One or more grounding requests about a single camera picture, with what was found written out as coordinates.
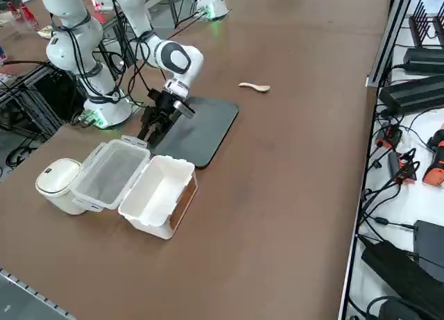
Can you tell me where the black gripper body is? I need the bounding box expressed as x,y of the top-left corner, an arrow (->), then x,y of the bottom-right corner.
148,88 -> 185,121

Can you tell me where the white plastic container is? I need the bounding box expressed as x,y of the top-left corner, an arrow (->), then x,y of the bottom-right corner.
117,155 -> 199,240

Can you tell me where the dark grey rectangular tray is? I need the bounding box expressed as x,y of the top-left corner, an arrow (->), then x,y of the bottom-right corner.
149,96 -> 241,171

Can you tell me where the small wooden spoon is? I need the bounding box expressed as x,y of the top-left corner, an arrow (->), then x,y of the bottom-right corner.
238,82 -> 271,94

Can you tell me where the small cream lidded bin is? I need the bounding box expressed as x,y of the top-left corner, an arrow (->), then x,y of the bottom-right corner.
34,158 -> 88,216

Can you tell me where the orange black connector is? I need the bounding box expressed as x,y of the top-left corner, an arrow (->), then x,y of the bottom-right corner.
375,124 -> 403,149

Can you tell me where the long black power brick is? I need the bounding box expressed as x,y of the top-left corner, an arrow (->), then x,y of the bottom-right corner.
377,74 -> 444,115

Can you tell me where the black pronged rack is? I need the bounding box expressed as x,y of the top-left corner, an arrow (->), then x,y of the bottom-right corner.
408,0 -> 444,50

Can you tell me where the black bag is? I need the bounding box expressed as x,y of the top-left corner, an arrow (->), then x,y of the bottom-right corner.
360,239 -> 444,320

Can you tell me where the orange black power tool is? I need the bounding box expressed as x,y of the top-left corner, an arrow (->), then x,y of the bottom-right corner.
422,128 -> 444,187

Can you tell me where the black flat box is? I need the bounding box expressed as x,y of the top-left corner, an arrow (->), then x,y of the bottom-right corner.
412,219 -> 444,283

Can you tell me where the aluminium frame stand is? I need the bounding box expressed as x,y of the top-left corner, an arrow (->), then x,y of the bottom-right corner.
0,61 -> 86,144

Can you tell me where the aluminium profile rail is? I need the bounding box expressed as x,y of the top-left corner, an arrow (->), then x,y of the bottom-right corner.
366,0 -> 417,89

